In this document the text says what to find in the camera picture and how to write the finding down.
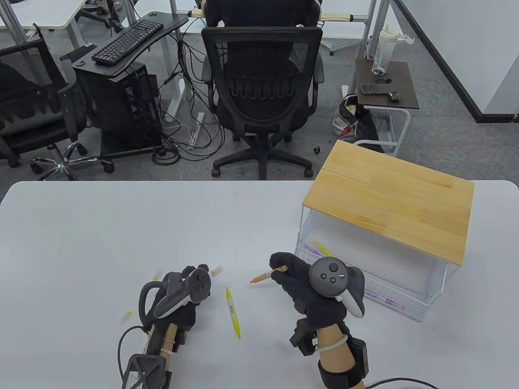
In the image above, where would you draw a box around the person's left hand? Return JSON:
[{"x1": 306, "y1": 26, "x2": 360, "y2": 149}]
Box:
[{"x1": 144, "y1": 264, "x2": 211, "y2": 331}]

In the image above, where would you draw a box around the person's right hand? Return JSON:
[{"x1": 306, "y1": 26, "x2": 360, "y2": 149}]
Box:
[{"x1": 269, "y1": 252, "x2": 349, "y2": 332}]

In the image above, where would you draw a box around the orange double-ended highlighter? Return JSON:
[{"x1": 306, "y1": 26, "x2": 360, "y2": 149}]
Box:
[{"x1": 250, "y1": 265, "x2": 288, "y2": 284}]

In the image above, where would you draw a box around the yellow double-ended highlighter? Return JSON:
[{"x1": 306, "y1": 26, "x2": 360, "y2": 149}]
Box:
[
  {"x1": 225, "y1": 287, "x2": 242, "y2": 340},
  {"x1": 311, "y1": 240, "x2": 337, "y2": 258}
]

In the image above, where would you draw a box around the person's left forearm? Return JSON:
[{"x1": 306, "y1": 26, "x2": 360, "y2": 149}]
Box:
[{"x1": 156, "y1": 322, "x2": 179, "y2": 370}]

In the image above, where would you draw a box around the person's right forearm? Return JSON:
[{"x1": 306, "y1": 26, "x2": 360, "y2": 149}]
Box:
[{"x1": 316, "y1": 322, "x2": 358, "y2": 374}]

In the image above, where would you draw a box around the black right hand controller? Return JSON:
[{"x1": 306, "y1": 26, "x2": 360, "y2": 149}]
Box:
[{"x1": 309, "y1": 257, "x2": 366, "y2": 318}]

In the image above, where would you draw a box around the black hand controller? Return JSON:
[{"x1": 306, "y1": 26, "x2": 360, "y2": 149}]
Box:
[
  {"x1": 139, "y1": 267, "x2": 213, "y2": 325},
  {"x1": 309, "y1": 257, "x2": 366, "y2": 318}
]

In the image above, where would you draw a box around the black left hand controller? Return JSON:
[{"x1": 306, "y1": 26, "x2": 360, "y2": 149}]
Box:
[{"x1": 139, "y1": 267, "x2": 213, "y2": 325}]

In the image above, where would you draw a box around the black left wrist module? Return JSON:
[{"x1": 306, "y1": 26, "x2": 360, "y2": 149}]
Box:
[{"x1": 122, "y1": 353, "x2": 173, "y2": 389}]

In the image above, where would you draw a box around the black wrist module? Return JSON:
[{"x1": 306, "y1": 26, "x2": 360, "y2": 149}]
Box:
[
  {"x1": 122, "y1": 353, "x2": 173, "y2": 389},
  {"x1": 317, "y1": 338, "x2": 370, "y2": 389}
]

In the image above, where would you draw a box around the pale green bangle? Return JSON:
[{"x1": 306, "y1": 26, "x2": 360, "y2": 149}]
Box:
[{"x1": 315, "y1": 333, "x2": 350, "y2": 353}]

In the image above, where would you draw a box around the black right wrist module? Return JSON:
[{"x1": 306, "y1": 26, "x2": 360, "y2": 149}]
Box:
[{"x1": 317, "y1": 338, "x2": 370, "y2": 389}]

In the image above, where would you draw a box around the wooden basket lid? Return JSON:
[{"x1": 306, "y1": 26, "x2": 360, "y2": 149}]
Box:
[{"x1": 302, "y1": 140, "x2": 475, "y2": 266}]

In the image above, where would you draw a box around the dark floor bag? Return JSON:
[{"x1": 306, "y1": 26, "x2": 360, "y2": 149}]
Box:
[{"x1": 332, "y1": 93, "x2": 386, "y2": 154}]

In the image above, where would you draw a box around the white power strip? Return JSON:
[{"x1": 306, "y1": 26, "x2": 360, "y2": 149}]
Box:
[{"x1": 190, "y1": 112, "x2": 206, "y2": 150}]

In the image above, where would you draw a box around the black mesh office chair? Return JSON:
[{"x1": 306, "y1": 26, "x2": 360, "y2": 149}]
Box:
[
  {"x1": 202, "y1": 26, "x2": 326, "y2": 181},
  {"x1": 0, "y1": 38, "x2": 116, "y2": 181}
]

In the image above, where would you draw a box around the black computer tower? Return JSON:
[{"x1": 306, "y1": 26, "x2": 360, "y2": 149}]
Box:
[{"x1": 75, "y1": 63, "x2": 164, "y2": 159}]

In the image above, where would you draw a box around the white desk leg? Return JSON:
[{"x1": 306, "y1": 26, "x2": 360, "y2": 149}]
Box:
[{"x1": 163, "y1": 0, "x2": 194, "y2": 123}]

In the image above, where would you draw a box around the brown side table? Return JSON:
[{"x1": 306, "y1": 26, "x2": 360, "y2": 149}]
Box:
[{"x1": 352, "y1": 59, "x2": 420, "y2": 158}]

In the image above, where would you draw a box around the clear tumbler bottle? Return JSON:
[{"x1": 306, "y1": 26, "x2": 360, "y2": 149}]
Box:
[{"x1": 371, "y1": 24, "x2": 416, "y2": 76}]

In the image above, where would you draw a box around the black keyboard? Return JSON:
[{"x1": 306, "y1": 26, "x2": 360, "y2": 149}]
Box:
[{"x1": 91, "y1": 19, "x2": 164, "y2": 68}]

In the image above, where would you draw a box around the black curved desk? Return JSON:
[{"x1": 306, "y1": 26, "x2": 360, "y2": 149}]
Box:
[{"x1": 60, "y1": 11, "x2": 191, "y2": 78}]

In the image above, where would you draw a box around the white desk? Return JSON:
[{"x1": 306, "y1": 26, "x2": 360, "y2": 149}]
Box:
[{"x1": 0, "y1": 0, "x2": 88, "y2": 32}]

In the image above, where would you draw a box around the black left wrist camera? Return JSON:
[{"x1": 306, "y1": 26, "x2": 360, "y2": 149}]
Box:
[{"x1": 174, "y1": 326, "x2": 191, "y2": 354}]

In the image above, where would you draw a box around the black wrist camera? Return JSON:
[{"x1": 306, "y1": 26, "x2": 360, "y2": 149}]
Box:
[
  {"x1": 289, "y1": 318, "x2": 319, "y2": 357},
  {"x1": 174, "y1": 326, "x2": 191, "y2": 354}
]

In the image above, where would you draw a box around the white wire basket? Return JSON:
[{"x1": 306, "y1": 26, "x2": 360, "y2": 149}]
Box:
[{"x1": 290, "y1": 206, "x2": 450, "y2": 323}]

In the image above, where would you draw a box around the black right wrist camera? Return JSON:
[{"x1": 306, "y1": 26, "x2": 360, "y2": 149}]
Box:
[{"x1": 289, "y1": 318, "x2": 319, "y2": 357}]

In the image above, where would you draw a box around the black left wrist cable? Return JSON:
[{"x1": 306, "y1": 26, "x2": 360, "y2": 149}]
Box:
[{"x1": 117, "y1": 325, "x2": 147, "y2": 382}]

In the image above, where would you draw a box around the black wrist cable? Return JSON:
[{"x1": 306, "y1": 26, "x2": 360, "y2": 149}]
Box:
[
  {"x1": 117, "y1": 325, "x2": 147, "y2": 382},
  {"x1": 367, "y1": 378, "x2": 439, "y2": 389}
]

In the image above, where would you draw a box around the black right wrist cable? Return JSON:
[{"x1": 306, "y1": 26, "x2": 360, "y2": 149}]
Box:
[{"x1": 367, "y1": 378, "x2": 439, "y2": 389}]

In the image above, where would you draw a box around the tangle of black cables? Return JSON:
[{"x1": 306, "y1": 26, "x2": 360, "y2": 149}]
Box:
[{"x1": 151, "y1": 30, "x2": 227, "y2": 166}]

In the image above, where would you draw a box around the grey metal post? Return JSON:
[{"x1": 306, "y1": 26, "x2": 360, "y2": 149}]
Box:
[{"x1": 356, "y1": 0, "x2": 378, "y2": 61}]

